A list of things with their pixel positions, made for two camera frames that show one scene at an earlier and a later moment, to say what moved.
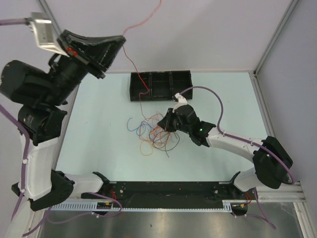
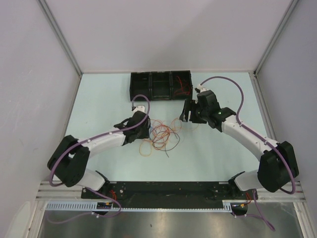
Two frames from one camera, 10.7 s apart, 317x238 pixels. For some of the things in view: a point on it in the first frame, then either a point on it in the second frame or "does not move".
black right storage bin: (180, 81) does not move
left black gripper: (101, 50) -> (145, 134)
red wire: (133, 64) -> (183, 92)
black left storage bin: (137, 87) does not move
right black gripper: (166, 122) -> (190, 105)
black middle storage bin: (161, 86) does not move
